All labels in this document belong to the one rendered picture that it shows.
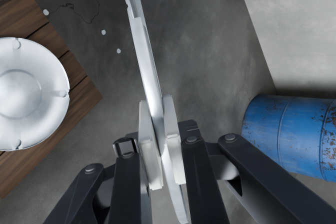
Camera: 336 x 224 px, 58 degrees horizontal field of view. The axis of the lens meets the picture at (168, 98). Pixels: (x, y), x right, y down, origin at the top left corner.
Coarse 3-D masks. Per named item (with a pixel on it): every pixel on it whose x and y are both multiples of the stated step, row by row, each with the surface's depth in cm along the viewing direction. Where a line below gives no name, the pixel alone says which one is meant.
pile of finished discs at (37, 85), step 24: (0, 48) 74; (24, 48) 79; (0, 72) 75; (24, 72) 79; (48, 72) 84; (0, 96) 75; (24, 96) 79; (48, 96) 84; (0, 120) 76; (24, 120) 80; (48, 120) 85; (0, 144) 76; (24, 144) 80
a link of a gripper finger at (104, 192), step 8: (136, 136) 18; (104, 168) 15; (112, 168) 15; (144, 168) 16; (112, 176) 15; (144, 176) 15; (104, 184) 14; (112, 184) 15; (96, 192) 14; (104, 192) 14; (96, 200) 14; (104, 200) 15; (96, 208) 15
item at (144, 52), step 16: (128, 0) 20; (128, 16) 19; (144, 32) 18; (144, 48) 18; (144, 64) 18; (144, 80) 18; (160, 96) 27; (160, 112) 19; (160, 128) 19; (160, 144) 19; (176, 192) 21; (176, 208) 23
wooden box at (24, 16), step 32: (0, 0) 92; (32, 0) 80; (0, 32) 75; (32, 32) 91; (64, 64) 88; (96, 96) 97; (64, 128) 90; (0, 160) 77; (32, 160) 83; (0, 192) 78
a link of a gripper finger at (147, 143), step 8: (144, 104) 21; (144, 112) 19; (144, 120) 18; (144, 128) 17; (152, 128) 18; (144, 136) 16; (152, 136) 17; (144, 144) 16; (152, 144) 16; (144, 152) 16; (152, 152) 16; (144, 160) 16; (152, 160) 16; (152, 168) 16; (160, 168) 17; (152, 176) 16; (160, 176) 16; (152, 184) 16; (160, 184) 16
